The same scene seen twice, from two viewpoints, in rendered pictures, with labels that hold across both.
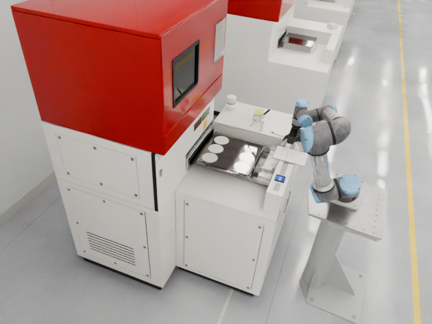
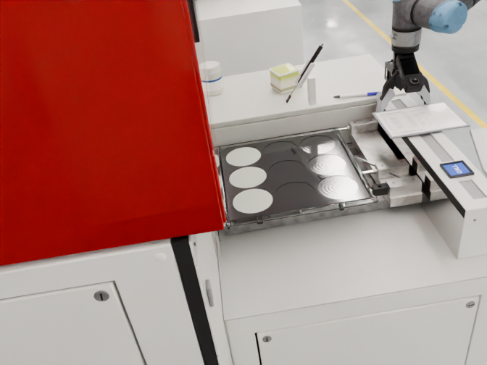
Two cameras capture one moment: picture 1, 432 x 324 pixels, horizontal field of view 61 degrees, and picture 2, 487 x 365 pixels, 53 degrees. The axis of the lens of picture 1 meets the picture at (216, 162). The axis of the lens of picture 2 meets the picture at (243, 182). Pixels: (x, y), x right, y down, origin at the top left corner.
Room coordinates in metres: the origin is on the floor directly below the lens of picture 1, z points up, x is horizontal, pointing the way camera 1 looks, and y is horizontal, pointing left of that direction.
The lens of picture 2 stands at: (0.95, 0.39, 1.64)
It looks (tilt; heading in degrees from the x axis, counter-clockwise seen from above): 35 degrees down; 340
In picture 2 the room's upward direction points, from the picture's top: 8 degrees counter-clockwise
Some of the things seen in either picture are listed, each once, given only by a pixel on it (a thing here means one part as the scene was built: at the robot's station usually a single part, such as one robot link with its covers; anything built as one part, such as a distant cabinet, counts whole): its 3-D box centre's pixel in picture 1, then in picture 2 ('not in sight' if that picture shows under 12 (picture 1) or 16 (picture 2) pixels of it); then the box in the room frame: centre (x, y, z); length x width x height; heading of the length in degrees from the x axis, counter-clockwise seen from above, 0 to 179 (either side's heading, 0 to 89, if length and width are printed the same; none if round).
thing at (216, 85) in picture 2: (231, 102); (211, 78); (2.41, -0.08, 1.01); 0.07 x 0.07 x 0.10
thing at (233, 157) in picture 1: (231, 153); (287, 171); (1.94, -0.10, 0.90); 0.34 x 0.34 x 0.01; 71
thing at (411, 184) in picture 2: (264, 177); (403, 185); (1.72, -0.30, 0.89); 0.08 x 0.03 x 0.03; 71
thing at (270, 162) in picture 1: (270, 166); (380, 162); (1.87, -0.35, 0.87); 0.36 x 0.08 x 0.03; 161
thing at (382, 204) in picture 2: (233, 173); (320, 212); (1.81, -0.11, 0.84); 0.50 x 0.02 x 0.03; 71
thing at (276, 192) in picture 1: (283, 174); (429, 164); (1.76, -0.42, 0.89); 0.55 x 0.09 x 0.14; 161
